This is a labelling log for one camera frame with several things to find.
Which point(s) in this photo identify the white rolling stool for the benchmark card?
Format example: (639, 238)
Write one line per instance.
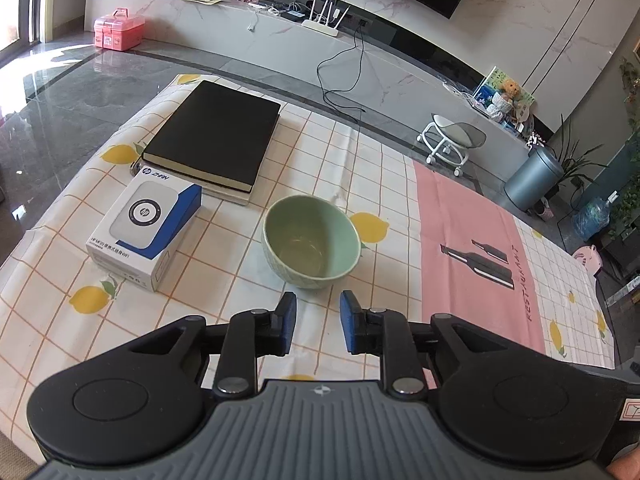
(452, 135)

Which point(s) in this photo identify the black notebook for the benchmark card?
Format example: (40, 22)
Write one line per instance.
(215, 130)

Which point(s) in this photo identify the blue water jug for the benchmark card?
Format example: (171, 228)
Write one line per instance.
(590, 217)

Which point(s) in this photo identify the green ceramic bowl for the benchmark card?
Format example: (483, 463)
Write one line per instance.
(310, 240)

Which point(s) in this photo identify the white and blue box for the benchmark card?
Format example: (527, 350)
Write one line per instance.
(135, 230)

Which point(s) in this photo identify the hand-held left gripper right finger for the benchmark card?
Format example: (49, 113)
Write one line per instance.
(348, 325)

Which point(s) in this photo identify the white router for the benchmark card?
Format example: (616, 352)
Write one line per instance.
(320, 29)

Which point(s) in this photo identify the pink piggy toy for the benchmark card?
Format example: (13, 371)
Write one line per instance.
(587, 260)

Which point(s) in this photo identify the pink storage box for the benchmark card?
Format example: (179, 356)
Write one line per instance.
(117, 30)

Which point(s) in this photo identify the checked lemon-print tablecloth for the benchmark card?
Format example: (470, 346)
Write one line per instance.
(60, 240)

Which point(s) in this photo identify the grey trash can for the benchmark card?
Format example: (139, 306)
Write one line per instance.
(532, 180)

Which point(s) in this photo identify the pink bottle-print placemat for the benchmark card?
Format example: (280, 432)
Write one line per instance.
(450, 210)

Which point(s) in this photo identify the tall leafy floor plant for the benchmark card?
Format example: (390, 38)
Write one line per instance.
(575, 160)

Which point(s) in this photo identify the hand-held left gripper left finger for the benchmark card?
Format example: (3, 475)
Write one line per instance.
(287, 322)

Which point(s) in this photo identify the plush bear toy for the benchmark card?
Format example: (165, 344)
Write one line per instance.
(510, 89)

